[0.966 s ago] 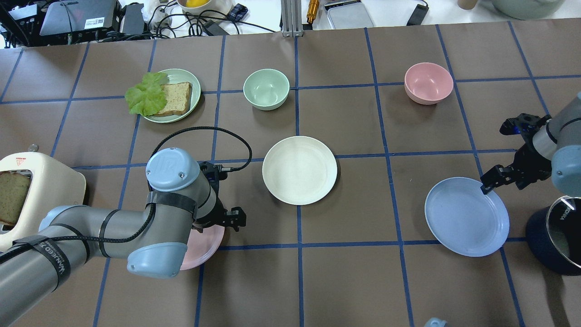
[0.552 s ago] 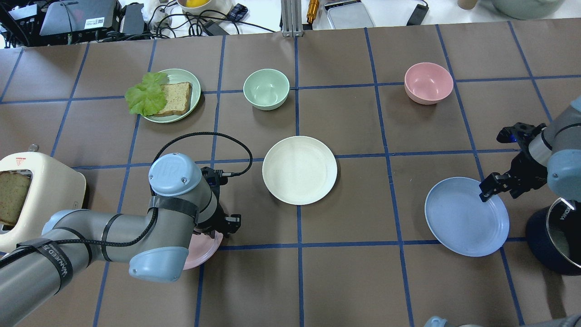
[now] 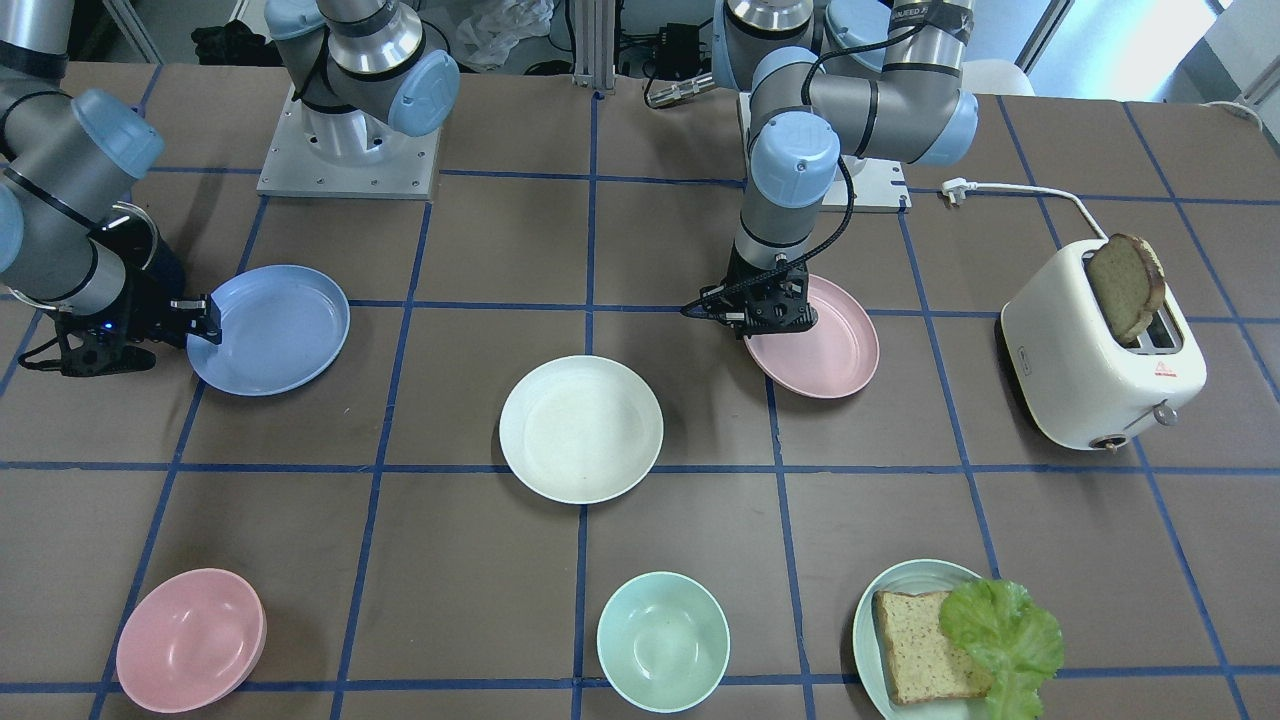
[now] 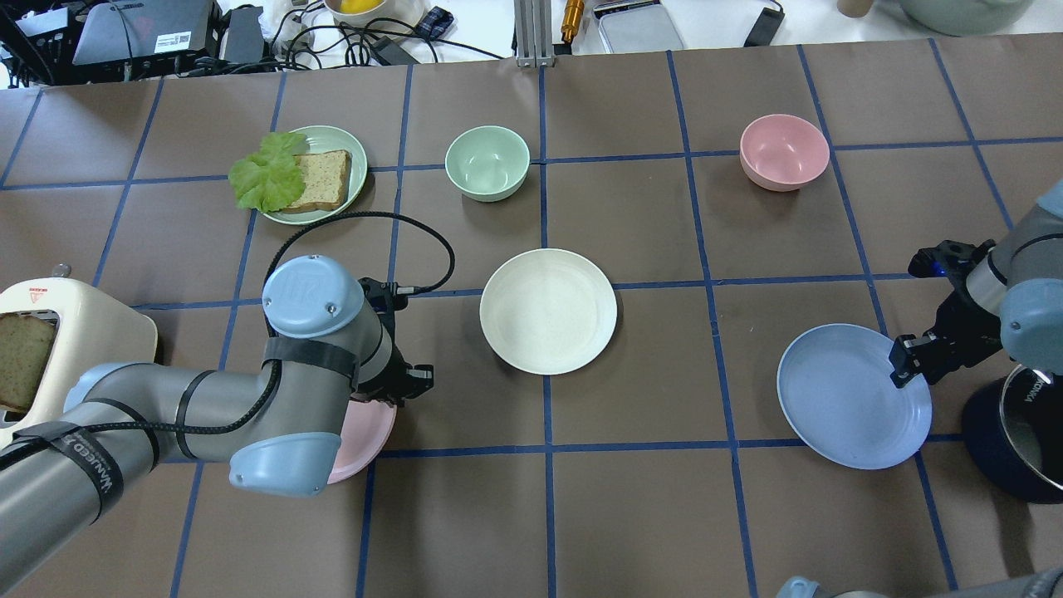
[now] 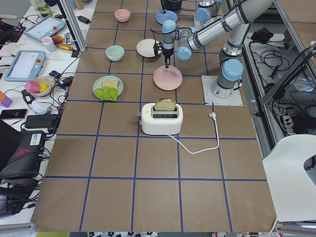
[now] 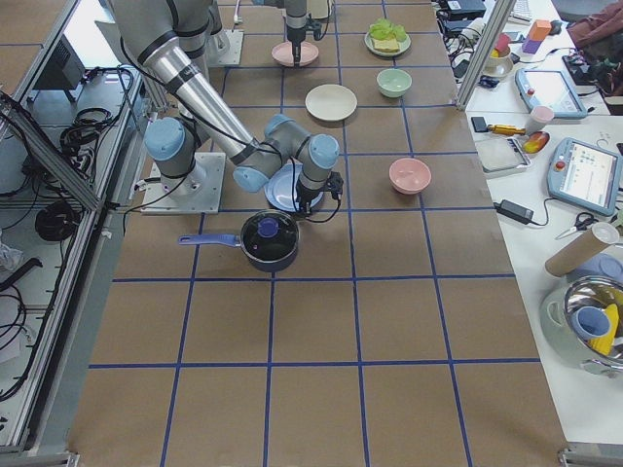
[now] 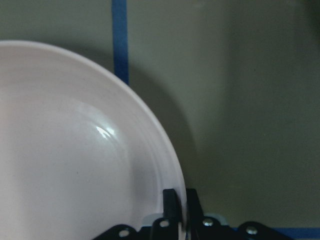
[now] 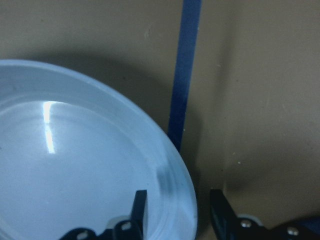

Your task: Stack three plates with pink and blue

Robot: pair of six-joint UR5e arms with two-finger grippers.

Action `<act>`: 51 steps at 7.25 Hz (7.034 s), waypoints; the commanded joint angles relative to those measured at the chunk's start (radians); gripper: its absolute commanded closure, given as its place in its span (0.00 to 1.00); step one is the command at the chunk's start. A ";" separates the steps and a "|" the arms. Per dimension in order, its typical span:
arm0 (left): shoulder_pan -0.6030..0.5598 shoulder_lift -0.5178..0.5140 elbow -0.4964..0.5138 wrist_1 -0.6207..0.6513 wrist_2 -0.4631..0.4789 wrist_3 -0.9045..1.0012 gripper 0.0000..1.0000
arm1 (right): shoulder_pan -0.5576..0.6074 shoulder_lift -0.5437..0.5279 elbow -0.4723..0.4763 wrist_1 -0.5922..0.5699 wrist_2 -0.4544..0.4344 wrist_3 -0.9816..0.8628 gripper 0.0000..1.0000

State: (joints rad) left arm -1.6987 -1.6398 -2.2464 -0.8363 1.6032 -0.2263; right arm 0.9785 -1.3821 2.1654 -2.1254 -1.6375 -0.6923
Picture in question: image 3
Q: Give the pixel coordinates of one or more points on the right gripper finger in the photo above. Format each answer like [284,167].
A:
[199,316]

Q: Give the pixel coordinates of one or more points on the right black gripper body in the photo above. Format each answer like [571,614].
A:
[150,298]

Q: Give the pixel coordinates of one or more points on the pink plate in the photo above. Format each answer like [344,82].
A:
[835,359]

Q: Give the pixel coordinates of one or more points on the blue plate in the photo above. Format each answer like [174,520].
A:
[281,326]

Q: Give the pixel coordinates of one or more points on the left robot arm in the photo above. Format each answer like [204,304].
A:
[805,122]

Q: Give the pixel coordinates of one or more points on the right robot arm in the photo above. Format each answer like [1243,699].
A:
[70,159]

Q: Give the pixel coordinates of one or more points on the cream plate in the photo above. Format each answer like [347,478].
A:
[581,429]

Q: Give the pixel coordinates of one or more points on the pink bowl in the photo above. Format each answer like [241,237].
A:
[191,641]

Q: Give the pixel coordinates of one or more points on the green plate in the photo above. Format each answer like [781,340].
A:
[916,576]

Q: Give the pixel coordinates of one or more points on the white toaster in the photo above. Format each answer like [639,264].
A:
[1082,388]

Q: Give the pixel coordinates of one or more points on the bread slice in toaster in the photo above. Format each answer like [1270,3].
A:
[1128,282]

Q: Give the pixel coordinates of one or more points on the green bowl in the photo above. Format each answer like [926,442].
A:
[663,642]

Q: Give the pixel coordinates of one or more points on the bread slice on plate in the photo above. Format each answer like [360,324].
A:
[923,664]

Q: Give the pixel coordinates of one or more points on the lettuce leaf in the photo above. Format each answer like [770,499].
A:
[999,626]

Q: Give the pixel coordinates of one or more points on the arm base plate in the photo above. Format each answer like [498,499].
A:
[879,185]
[315,155]

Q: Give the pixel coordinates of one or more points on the aluminium frame post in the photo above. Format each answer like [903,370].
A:
[594,44]

